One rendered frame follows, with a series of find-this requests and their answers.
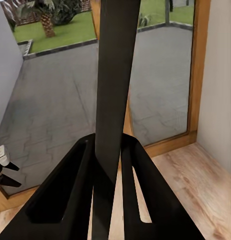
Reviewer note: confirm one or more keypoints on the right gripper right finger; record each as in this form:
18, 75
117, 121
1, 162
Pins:
170, 221

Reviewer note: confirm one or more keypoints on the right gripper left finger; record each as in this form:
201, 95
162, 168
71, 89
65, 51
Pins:
60, 208

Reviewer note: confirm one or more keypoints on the door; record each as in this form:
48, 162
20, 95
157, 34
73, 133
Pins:
49, 55

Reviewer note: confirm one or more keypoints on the poster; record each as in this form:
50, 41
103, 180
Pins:
117, 38

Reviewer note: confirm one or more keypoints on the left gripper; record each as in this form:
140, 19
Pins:
7, 181

